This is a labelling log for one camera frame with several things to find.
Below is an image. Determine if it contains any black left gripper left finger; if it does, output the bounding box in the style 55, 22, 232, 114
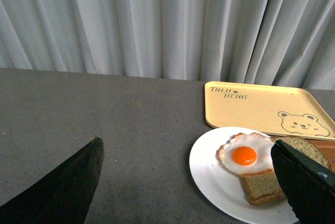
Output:
1, 137, 104, 223

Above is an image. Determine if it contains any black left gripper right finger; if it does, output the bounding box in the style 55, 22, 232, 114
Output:
271, 139, 334, 223

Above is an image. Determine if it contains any bread slice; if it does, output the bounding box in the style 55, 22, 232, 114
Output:
271, 135, 332, 171
241, 170, 286, 206

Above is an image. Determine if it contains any white round plate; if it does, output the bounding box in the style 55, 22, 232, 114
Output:
189, 127, 298, 223

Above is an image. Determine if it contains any brown wooden tray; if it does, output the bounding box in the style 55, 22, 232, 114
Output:
309, 140, 335, 172

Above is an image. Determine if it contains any fried egg toy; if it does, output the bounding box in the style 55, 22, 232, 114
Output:
217, 132, 274, 176

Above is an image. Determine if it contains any yellow bear tray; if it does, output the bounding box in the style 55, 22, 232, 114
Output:
204, 81, 334, 141

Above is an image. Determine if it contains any grey curtain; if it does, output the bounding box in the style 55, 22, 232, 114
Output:
1, 0, 334, 90

